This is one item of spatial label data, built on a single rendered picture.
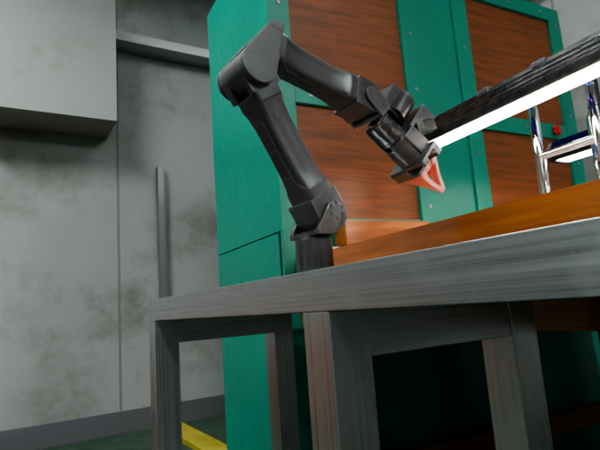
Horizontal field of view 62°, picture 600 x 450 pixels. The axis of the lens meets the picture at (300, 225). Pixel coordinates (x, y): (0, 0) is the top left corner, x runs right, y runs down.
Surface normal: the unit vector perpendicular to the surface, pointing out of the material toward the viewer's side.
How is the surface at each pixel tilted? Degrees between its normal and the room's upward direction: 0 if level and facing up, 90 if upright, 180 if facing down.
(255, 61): 90
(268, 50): 90
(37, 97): 90
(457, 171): 90
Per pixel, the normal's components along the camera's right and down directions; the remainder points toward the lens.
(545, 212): -0.88, -0.01
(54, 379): 0.51, -0.18
